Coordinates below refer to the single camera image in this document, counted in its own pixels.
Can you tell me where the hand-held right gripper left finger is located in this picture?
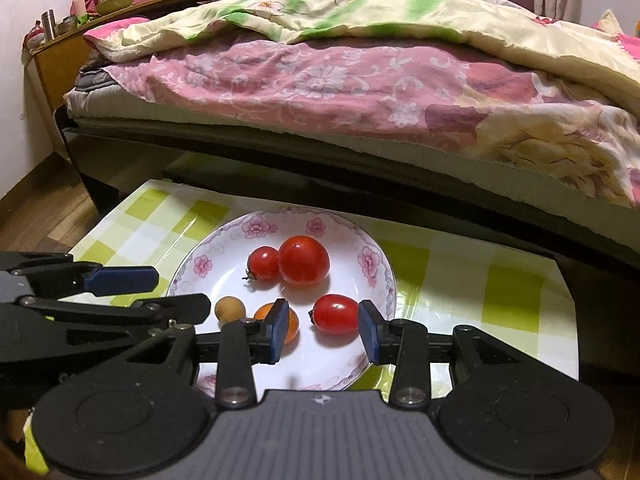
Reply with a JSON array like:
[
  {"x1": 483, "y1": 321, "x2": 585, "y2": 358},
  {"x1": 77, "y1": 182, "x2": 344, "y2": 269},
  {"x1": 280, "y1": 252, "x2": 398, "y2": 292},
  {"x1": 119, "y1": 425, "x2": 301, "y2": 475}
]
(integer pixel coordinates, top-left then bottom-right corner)
[{"x1": 122, "y1": 301, "x2": 292, "y2": 409}]

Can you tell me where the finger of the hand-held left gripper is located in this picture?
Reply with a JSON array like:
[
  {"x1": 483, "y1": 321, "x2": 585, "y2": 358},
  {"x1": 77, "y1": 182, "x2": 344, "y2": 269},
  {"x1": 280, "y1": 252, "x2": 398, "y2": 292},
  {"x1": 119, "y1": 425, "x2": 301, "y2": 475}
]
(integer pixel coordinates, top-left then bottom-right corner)
[
  {"x1": 14, "y1": 293, "x2": 212, "y2": 327},
  {"x1": 0, "y1": 251, "x2": 160, "y2": 297}
]

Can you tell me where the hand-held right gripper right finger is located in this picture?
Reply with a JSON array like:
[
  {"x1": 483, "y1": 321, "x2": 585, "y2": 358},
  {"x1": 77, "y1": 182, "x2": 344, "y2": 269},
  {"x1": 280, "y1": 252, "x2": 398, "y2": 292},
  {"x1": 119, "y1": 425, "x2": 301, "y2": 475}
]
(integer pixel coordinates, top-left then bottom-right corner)
[{"x1": 357, "y1": 299, "x2": 583, "y2": 408}]

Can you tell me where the orange tomato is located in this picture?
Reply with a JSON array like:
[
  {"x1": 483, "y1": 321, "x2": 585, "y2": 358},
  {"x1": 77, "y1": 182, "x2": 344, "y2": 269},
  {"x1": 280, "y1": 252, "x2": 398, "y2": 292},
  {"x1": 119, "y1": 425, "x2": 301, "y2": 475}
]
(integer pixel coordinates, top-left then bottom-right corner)
[{"x1": 253, "y1": 301, "x2": 301, "y2": 346}]

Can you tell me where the oblong red cherry tomato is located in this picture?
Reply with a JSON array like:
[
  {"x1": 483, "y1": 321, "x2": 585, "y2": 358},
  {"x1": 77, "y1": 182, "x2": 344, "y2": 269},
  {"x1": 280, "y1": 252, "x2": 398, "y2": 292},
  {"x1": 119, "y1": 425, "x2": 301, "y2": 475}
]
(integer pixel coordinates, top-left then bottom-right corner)
[{"x1": 309, "y1": 294, "x2": 362, "y2": 336}]

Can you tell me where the brown longan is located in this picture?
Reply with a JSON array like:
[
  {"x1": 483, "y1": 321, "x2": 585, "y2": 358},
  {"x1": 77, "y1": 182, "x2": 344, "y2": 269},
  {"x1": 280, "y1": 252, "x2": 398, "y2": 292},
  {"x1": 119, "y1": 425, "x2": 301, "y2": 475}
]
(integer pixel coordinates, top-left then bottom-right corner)
[{"x1": 215, "y1": 296, "x2": 247, "y2": 325}]

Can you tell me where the white floral rimmed plate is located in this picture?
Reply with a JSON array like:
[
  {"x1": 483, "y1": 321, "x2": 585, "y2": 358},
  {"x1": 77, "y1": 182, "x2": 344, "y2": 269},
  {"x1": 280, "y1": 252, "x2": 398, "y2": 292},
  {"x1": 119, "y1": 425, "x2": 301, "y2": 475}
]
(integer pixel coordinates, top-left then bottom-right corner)
[{"x1": 165, "y1": 210, "x2": 397, "y2": 392}]

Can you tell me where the small round red tomato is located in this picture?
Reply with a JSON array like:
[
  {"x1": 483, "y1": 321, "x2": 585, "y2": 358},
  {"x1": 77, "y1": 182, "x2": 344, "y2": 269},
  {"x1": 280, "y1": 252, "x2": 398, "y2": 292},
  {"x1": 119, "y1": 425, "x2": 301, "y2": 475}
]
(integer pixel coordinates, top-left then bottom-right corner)
[{"x1": 243, "y1": 246, "x2": 281, "y2": 282}]

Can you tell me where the large red tomato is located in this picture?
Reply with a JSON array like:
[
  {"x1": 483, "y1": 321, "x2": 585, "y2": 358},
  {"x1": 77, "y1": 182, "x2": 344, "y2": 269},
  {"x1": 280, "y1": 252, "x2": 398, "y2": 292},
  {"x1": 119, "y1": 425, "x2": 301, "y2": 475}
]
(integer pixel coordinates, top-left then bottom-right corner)
[{"x1": 277, "y1": 235, "x2": 331, "y2": 288}]

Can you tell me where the green checkered tablecloth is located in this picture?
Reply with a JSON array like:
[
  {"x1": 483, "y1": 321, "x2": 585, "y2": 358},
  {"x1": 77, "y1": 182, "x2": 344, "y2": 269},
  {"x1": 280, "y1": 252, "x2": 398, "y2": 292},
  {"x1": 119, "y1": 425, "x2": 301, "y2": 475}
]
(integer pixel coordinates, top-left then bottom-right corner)
[{"x1": 22, "y1": 180, "x2": 581, "y2": 476}]

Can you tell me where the grey mattress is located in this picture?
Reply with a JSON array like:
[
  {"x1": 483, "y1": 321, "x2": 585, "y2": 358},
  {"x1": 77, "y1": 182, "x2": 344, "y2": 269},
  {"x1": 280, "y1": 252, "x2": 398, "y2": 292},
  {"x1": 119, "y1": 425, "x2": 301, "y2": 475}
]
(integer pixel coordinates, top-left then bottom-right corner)
[{"x1": 64, "y1": 85, "x2": 640, "y2": 241}]

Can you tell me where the wooden cabinet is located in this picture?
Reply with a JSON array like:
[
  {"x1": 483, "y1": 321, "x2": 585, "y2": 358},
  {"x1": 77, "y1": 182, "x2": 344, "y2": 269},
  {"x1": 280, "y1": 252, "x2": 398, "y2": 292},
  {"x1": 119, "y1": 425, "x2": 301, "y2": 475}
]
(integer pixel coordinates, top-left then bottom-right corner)
[{"x1": 31, "y1": 0, "x2": 248, "y2": 113}]

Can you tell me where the bed with floral quilts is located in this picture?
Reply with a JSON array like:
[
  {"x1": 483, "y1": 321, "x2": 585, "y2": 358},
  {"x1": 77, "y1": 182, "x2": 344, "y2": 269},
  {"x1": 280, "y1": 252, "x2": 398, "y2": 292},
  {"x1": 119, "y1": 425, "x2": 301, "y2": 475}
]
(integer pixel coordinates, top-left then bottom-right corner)
[{"x1": 82, "y1": 15, "x2": 640, "y2": 208}]

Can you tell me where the green bowl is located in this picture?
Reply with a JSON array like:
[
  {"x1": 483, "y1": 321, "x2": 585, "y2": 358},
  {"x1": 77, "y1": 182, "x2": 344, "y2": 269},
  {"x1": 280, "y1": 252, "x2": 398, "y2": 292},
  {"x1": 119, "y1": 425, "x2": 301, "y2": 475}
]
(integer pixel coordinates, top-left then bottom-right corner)
[{"x1": 94, "y1": 0, "x2": 138, "y2": 16}]

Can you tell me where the cream green floral quilt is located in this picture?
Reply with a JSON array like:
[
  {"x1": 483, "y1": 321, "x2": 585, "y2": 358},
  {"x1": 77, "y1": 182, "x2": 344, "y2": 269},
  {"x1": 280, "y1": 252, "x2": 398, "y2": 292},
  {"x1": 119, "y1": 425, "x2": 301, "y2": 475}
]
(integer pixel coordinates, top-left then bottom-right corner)
[{"x1": 120, "y1": 0, "x2": 640, "y2": 111}]

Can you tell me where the bright pink printed blanket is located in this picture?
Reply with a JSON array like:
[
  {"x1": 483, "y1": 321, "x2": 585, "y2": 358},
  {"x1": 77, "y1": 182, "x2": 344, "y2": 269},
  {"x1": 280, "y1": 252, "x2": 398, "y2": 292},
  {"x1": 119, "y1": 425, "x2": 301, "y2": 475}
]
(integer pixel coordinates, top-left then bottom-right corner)
[{"x1": 590, "y1": 15, "x2": 640, "y2": 68}]

